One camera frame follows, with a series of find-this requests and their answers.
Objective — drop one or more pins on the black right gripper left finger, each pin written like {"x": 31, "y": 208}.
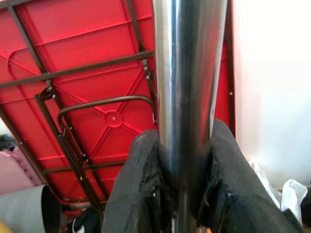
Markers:
{"x": 131, "y": 194}

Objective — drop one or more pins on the yellow metal exercise frame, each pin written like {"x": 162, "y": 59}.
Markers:
{"x": 3, "y": 228}

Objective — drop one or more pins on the grey rolled mat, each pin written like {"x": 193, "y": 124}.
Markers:
{"x": 22, "y": 208}

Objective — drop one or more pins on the folded red plastic table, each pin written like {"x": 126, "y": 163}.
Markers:
{"x": 85, "y": 48}

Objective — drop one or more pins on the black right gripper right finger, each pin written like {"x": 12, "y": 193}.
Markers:
{"x": 243, "y": 206}

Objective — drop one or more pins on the white plastic bag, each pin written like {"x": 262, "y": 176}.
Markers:
{"x": 291, "y": 194}

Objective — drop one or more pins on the pink foam mat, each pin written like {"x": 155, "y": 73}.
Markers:
{"x": 14, "y": 170}

